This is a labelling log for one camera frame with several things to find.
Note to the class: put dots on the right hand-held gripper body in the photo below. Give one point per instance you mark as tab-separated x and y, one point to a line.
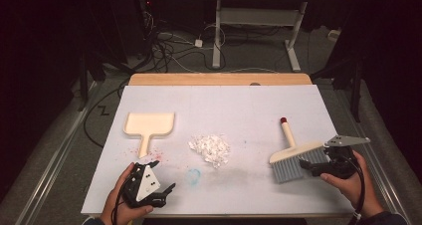
340	162

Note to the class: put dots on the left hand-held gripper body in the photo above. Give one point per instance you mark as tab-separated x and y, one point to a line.
146	183

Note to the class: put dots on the cream brush with grey bristles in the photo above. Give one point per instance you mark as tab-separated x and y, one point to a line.
292	167

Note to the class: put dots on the cream plastic dustpan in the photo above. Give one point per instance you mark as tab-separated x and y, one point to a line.
149	123

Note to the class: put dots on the pile of white paper scraps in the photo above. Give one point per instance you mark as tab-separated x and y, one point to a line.
210	148

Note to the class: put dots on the person's right hand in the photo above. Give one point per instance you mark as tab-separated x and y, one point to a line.
358	191

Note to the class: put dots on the person's left hand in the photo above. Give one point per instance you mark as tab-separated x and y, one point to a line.
116	208

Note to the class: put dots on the black stand leg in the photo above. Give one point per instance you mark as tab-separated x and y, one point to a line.
83	85
356	92

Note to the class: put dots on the white table cover sheet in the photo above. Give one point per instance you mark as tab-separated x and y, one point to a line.
232	112

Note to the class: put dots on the wooden table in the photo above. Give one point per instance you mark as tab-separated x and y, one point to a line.
215	79

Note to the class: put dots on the white power adapter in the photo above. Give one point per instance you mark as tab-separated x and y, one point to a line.
198	43

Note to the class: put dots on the white metal desk frame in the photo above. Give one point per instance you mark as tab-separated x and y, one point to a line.
217	36

